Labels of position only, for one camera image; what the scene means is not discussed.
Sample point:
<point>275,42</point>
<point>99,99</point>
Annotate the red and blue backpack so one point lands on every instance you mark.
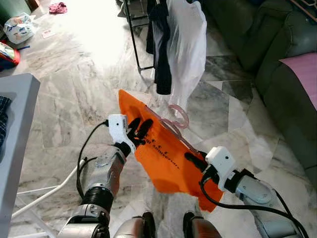
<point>9,55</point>

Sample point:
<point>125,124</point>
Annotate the blue pen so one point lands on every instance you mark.
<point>25,47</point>

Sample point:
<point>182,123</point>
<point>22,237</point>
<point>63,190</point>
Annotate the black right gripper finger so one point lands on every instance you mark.
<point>195,160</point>

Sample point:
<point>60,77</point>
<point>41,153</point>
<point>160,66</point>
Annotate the pink card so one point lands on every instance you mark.
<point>48,33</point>

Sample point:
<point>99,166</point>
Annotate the brown clothes hanger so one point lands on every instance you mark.
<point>303,10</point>

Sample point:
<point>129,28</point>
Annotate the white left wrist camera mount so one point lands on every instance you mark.
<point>118,128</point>

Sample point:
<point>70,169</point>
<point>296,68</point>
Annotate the dark green cabinet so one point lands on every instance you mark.
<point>12,7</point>

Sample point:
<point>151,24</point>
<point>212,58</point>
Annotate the white printed plastic bag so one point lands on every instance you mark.
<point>20,29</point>

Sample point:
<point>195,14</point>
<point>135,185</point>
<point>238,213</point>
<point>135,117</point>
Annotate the mauve cushion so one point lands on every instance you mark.
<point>302,79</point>

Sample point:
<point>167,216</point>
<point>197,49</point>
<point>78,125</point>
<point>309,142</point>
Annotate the black metal drying rack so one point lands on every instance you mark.
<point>132,42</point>

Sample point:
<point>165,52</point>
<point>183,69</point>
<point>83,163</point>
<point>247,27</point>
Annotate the dark green sofa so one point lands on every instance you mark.
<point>267,34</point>

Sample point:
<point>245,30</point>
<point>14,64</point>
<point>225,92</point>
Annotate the reddish plastic clothes hanger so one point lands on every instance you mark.
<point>186,118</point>

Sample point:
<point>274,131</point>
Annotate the brown wooden post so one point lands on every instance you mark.
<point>33,4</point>

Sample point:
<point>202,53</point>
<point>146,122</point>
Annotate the robot right leg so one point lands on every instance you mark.
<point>203,229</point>

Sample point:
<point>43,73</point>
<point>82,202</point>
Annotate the white metal table leg frame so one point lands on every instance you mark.
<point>49,193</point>

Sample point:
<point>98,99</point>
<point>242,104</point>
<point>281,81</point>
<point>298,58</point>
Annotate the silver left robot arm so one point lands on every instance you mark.
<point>104,173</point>

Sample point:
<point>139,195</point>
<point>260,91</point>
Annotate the blue plaid shirt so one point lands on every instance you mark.
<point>4,124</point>

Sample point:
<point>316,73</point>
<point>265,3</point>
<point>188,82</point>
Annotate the white shirt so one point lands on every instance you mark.
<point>188,49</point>

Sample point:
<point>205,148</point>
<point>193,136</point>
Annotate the blue-grey plastic folding table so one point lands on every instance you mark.
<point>20,124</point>

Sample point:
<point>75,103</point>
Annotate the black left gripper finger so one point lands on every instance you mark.
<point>135,124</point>
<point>144,131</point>

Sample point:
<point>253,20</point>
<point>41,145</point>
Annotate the black shirt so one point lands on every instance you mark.
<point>161,49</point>

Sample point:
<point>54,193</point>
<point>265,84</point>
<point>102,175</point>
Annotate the robot left leg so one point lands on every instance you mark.
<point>131,228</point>

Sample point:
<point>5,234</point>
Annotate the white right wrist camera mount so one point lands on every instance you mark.
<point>220,161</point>

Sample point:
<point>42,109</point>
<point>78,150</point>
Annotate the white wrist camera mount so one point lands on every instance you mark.
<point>118,128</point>
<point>220,161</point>

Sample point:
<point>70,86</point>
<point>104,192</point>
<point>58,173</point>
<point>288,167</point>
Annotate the crumpled pink cloth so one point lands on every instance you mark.
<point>57,7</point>

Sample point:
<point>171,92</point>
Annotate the robot leg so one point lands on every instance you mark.
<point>131,228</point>
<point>203,229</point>

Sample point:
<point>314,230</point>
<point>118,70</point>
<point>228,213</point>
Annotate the orange shirt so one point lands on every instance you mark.
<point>163,163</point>

